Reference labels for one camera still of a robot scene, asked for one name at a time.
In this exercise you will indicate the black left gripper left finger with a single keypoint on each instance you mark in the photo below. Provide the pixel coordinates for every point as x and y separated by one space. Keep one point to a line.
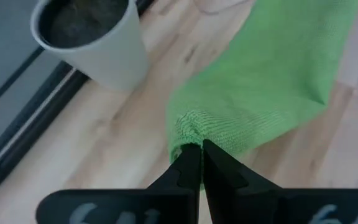
129 207

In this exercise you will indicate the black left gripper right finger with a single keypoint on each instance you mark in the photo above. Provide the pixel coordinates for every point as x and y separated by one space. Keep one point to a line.
275 207

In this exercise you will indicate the green microfiber towel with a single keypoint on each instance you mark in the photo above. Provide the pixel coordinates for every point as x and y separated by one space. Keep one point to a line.
259 87

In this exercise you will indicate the white plant pot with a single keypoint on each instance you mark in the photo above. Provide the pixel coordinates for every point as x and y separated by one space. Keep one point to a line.
113 59

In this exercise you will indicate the black aluminium table frame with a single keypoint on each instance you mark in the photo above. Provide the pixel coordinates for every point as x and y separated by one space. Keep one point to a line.
26 124

